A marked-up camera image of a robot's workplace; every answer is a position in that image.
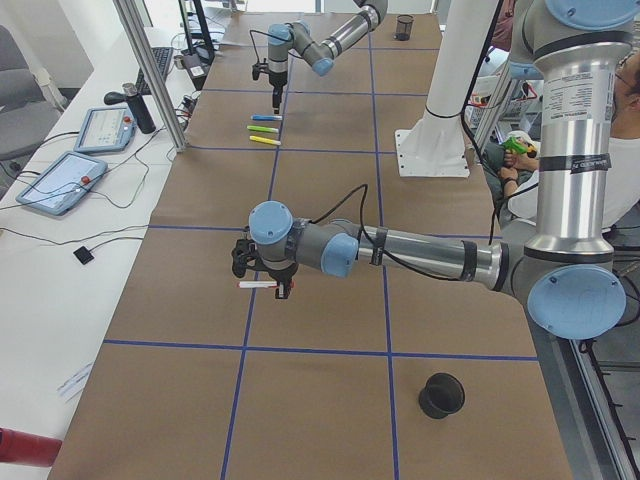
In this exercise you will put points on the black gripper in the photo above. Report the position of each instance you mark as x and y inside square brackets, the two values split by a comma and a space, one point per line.
[281, 274]
[276, 80]

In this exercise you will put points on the blue marker pen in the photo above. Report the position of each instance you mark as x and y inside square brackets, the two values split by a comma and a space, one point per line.
[266, 118]

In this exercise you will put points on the red white marker pen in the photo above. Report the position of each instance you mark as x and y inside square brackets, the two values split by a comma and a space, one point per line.
[257, 284]

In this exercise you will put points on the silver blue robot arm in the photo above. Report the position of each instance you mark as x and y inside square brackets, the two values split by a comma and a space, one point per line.
[320, 56]
[559, 268]

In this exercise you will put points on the green marker pen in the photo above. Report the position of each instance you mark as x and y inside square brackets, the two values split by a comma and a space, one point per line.
[263, 129]

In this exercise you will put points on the yellow marker pen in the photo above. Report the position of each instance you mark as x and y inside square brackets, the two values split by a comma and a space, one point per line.
[264, 140]

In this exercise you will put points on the brown paper table mat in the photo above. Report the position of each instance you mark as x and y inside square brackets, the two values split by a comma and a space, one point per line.
[199, 379]

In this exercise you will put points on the black water bottle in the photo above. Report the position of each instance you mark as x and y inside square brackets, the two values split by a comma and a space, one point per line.
[138, 108]

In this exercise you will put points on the far black mesh cup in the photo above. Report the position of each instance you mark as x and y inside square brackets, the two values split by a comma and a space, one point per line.
[404, 24]

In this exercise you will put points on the black mesh cup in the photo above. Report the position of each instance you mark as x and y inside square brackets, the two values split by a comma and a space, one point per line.
[404, 24]
[442, 395]

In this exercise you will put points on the upper blue teach pendant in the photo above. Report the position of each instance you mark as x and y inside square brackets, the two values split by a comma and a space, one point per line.
[105, 130]

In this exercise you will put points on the blue teach pendant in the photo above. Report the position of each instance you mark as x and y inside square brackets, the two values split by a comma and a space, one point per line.
[62, 185]
[105, 130]

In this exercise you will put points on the near black mesh cup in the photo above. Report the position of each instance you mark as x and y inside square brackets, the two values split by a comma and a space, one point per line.
[442, 395]

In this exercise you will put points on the small black square device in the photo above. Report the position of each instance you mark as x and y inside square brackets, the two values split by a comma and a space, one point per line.
[83, 255]

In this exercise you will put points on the lower blue teach pendant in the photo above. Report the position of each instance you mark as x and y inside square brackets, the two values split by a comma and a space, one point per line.
[62, 185]

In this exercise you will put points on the red cylinder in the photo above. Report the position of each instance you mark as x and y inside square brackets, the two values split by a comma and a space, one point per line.
[23, 448]

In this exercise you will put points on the seated person white shirt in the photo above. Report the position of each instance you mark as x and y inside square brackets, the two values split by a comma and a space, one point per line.
[513, 178]

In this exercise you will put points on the aluminium frame post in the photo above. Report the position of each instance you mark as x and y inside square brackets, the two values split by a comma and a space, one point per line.
[135, 31]

